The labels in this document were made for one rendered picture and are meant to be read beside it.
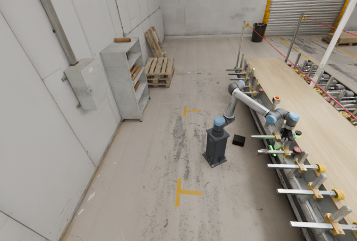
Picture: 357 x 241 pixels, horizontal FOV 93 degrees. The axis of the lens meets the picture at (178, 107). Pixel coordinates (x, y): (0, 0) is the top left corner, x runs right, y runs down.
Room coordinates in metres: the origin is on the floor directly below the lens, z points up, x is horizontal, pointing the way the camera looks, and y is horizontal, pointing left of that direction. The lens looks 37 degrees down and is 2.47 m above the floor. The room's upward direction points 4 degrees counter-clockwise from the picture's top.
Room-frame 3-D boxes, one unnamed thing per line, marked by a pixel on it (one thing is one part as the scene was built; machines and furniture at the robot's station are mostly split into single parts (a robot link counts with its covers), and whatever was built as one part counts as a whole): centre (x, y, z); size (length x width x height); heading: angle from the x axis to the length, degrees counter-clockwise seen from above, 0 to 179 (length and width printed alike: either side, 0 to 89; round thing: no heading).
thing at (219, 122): (1.76, -0.57, 0.79); 0.17 x 0.15 x 0.18; 122
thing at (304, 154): (0.95, -1.16, 0.89); 0.04 x 0.04 x 0.48; 84
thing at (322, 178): (0.70, -1.14, 0.92); 0.04 x 0.04 x 0.48; 84
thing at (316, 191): (0.68, -1.14, 0.95); 0.14 x 0.06 x 0.05; 174
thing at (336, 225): (0.43, -1.11, 0.95); 0.14 x 0.06 x 0.05; 174
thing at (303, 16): (3.63, -2.56, 1.25); 0.15 x 0.08 x 1.10; 174
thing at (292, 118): (1.20, -1.11, 1.32); 0.10 x 0.09 x 0.12; 32
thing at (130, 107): (3.25, 0.99, 0.78); 0.90 x 0.45 x 1.55; 173
